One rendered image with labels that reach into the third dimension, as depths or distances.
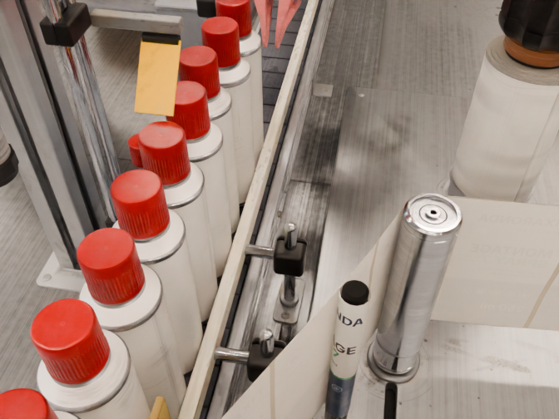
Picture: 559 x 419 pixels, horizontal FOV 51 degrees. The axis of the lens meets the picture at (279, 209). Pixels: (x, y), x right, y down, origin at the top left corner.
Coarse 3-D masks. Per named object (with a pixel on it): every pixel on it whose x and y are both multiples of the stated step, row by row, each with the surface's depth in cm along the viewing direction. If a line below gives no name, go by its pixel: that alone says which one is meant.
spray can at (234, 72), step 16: (208, 32) 50; (224, 32) 50; (224, 48) 51; (224, 64) 52; (240, 64) 53; (224, 80) 52; (240, 80) 53; (240, 96) 54; (240, 112) 55; (240, 128) 57; (240, 144) 58; (240, 160) 59; (240, 176) 61; (240, 192) 62
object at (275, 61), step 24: (312, 24) 92; (264, 48) 87; (288, 48) 87; (264, 72) 83; (264, 96) 78; (264, 120) 75; (288, 120) 75; (264, 192) 66; (240, 216) 63; (240, 288) 56
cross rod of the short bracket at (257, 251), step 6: (246, 246) 56; (252, 246) 56; (258, 246) 56; (264, 246) 56; (246, 252) 56; (252, 252) 56; (258, 252) 56; (264, 252) 56; (270, 252) 56; (264, 258) 56; (270, 258) 56
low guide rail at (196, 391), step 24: (312, 0) 90; (288, 72) 76; (288, 96) 73; (264, 144) 66; (264, 168) 63; (240, 240) 56; (240, 264) 55; (216, 312) 50; (216, 336) 49; (192, 384) 46; (192, 408) 44
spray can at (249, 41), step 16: (224, 0) 54; (240, 0) 54; (224, 16) 54; (240, 16) 54; (240, 32) 55; (240, 48) 56; (256, 48) 57; (256, 64) 58; (256, 80) 59; (256, 96) 61; (256, 112) 62; (256, 128) 63; (256, 144) 65; (256, 160) 67
